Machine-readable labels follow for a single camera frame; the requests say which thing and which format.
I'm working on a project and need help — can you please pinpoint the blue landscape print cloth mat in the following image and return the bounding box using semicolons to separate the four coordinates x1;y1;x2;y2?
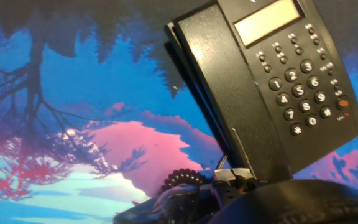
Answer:
0;0;358;224

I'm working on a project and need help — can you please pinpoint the black telephone handset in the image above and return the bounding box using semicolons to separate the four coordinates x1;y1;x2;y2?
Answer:
172;2;293;184

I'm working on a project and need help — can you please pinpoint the black desk telephone base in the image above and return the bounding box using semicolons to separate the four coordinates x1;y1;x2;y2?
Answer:
163;0;358;183

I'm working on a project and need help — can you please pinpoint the black coiled phone cord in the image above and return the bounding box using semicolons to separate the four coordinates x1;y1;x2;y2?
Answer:
160;154;229;193

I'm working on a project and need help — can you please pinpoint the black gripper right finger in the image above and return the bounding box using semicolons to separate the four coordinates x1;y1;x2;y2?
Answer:
234;167;260;192

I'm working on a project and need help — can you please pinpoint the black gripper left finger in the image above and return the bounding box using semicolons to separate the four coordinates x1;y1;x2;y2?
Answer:
113;167;241;224

